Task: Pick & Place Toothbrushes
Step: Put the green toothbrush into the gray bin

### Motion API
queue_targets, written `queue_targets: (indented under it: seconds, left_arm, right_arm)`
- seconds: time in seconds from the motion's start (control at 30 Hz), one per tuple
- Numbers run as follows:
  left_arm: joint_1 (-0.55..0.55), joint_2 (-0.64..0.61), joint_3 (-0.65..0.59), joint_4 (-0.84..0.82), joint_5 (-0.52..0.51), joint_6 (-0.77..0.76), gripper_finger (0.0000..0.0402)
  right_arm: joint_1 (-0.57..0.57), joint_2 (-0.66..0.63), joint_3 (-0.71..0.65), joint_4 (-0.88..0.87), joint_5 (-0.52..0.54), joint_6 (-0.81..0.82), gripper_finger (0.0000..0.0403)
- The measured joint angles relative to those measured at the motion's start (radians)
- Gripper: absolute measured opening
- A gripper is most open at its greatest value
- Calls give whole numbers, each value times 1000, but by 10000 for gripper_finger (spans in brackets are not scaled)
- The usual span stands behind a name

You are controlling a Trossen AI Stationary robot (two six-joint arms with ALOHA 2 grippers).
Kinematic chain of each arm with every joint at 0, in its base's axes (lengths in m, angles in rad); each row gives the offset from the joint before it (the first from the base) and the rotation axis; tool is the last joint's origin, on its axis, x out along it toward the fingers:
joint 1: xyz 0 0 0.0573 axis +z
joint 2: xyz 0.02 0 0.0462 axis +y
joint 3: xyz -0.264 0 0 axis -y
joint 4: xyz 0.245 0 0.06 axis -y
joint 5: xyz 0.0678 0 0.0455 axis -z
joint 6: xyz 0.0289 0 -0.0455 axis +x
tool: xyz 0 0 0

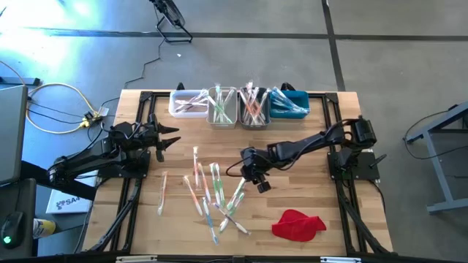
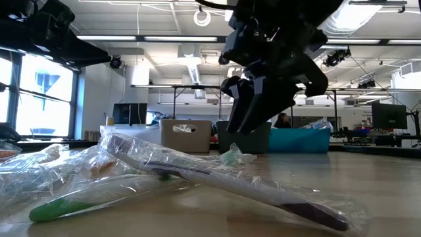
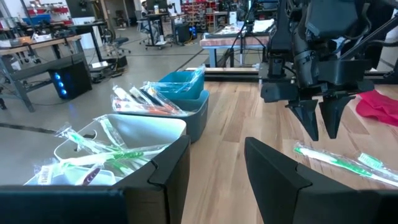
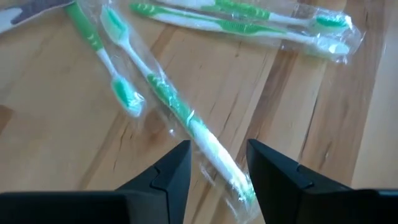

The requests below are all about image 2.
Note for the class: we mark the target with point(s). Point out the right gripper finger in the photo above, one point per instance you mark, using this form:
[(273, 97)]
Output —
[(238, 98), (269, 102)]

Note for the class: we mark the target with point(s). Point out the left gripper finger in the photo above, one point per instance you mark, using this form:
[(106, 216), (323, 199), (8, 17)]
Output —
[(89, 54)]

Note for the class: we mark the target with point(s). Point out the purple toothbrush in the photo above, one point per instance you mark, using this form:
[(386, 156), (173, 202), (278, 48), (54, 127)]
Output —
[(237, 187)]

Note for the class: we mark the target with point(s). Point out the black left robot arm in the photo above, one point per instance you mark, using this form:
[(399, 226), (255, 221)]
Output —
[(23, 29)]

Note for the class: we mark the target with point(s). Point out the pile of packaged toothbrushes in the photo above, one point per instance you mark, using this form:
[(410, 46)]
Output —
[(378, 150)]

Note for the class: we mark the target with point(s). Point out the person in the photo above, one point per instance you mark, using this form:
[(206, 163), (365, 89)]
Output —
[(283, 121)]

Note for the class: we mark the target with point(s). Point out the dark grey plastic bin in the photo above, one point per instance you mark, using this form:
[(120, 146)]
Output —
[(256, 143)]

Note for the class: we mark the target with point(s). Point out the teal plastic bin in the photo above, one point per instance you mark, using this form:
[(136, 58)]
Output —
[(302, 141)]

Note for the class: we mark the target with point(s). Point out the light grey plastic bin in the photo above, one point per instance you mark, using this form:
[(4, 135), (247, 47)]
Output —
[(200, 140)]

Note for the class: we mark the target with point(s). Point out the large window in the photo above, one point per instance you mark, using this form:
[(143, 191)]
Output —
[(42, 98)]

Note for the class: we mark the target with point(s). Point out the black monitor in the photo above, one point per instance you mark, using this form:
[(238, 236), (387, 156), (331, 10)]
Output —
[(389, 116), (130, 113)]

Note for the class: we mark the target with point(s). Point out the brown cardboard box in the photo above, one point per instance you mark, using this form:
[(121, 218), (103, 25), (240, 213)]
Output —
[(91, 135)]

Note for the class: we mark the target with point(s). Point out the white plastic bin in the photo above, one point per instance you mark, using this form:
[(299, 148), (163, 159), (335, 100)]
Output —
[(138, 135)]

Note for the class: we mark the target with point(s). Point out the green wrapped toothbrush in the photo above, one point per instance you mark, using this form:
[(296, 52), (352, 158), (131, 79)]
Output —
[(82, 199)]

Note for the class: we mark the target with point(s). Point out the black metal rig frame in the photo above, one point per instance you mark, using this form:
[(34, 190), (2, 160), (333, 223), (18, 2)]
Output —
[(184, 87)]

